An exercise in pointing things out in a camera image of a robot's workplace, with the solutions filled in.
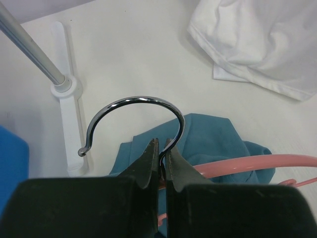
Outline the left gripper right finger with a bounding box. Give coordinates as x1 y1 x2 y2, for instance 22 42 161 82
165 148 317 238

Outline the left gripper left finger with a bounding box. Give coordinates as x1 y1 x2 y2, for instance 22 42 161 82
0 139 159 238

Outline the pink hanger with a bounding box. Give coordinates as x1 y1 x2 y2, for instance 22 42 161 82
79 96 317 228

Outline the teal tank top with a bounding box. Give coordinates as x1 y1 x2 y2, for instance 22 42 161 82
110 114 271 176

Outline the white navy-trimmed tank top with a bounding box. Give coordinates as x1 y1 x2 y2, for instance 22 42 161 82
188 0 317 101

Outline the blue plastic bin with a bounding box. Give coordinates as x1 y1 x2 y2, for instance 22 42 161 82
0 126 29 213

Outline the clothes rack metal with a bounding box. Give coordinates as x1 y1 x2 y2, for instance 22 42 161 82
0 4 89 177

